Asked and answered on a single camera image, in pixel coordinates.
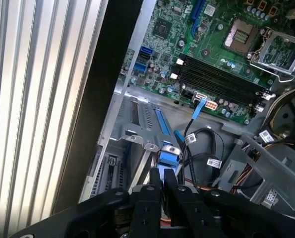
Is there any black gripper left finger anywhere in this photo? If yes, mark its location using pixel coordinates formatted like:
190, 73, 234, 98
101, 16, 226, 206
10, 168, 162, 238

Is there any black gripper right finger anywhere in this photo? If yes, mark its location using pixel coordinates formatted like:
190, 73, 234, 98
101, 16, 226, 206
164, 168, 295, 238

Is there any hard disk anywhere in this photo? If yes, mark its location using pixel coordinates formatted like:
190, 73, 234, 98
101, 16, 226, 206
154, 106, 184, 184

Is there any orange red yellow power wire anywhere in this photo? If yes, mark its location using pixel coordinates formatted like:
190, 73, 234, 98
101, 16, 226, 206
184, 166, 256, 196

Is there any metal disk bay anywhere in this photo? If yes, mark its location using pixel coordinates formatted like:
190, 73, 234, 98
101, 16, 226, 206
97, 94, 185, 196

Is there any grey metal drive cage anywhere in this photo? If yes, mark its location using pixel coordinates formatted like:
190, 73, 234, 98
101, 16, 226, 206
211, 125, 295, 219

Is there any white power socket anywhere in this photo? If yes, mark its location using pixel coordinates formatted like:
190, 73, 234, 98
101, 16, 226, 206
205, 100, 219, 111

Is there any black PC case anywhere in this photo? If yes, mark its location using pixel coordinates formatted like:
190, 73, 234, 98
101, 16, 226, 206
52, 0, 295, 224

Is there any black RAM slot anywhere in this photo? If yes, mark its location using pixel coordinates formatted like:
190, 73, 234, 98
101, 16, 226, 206
176, 73, 262, 114
180, 60, 269, 104
178, 66, 266, 109
182, 53, 273, 99

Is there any round black case fan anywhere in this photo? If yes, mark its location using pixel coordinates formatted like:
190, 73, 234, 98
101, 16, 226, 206
276, 95, 295, 139

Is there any metal locking lever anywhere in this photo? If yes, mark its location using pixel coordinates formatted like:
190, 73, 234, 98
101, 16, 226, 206
268, 69, 295, 82

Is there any metal socket cover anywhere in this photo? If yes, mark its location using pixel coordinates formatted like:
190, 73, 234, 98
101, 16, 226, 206
250, 28, 295, 75

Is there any green motherboard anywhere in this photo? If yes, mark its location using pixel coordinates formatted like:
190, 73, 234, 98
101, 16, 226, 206
123, 0, 295, 126

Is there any CPU socket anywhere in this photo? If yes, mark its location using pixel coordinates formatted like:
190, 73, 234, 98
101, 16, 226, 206
221, 17, 261, 55

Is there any black square chipset chip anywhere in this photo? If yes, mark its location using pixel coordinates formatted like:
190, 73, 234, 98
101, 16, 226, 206
156, 17, 174, 35

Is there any blue expansion slot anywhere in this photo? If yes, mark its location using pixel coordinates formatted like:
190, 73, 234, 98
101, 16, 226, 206
190, 0, 207, 39

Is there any black wire with blue tab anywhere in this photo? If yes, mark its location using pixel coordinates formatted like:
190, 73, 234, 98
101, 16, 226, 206
181, 93, 224, 189

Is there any yellow white wire bundle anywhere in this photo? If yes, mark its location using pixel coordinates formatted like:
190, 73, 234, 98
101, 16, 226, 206
267, 86, 295, 139

